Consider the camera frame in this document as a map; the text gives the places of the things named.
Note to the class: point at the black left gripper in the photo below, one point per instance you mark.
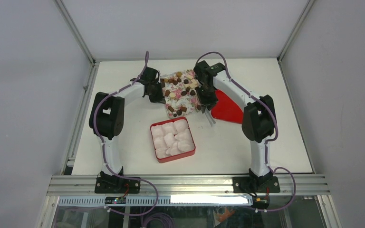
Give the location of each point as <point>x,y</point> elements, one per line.
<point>160,98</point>

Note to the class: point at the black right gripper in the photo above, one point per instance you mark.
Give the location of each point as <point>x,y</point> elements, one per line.
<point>205,102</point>

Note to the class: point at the silver metal tweezers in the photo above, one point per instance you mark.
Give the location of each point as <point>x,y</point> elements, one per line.
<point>209,117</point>

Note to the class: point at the red square chocolate box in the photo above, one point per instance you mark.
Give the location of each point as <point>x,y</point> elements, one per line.
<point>172,140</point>

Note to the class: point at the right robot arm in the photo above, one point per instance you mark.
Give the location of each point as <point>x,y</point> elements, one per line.
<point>259,118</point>

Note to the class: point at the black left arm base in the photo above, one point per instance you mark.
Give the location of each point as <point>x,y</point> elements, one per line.
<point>111,184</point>

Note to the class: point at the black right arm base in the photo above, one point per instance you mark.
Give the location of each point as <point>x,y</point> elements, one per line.
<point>252,184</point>

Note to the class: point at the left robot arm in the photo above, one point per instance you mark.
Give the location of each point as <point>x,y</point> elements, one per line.
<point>108,115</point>

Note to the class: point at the red box lid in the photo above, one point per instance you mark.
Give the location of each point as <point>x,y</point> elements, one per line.
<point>226,109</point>

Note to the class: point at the floral rectangular tray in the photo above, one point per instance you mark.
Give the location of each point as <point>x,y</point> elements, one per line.
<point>184,84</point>

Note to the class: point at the white perforated cable duct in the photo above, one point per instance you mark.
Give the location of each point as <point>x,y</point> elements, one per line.
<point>146,201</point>

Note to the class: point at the aluminium frame rail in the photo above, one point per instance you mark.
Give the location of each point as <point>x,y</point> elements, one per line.
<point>84,185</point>

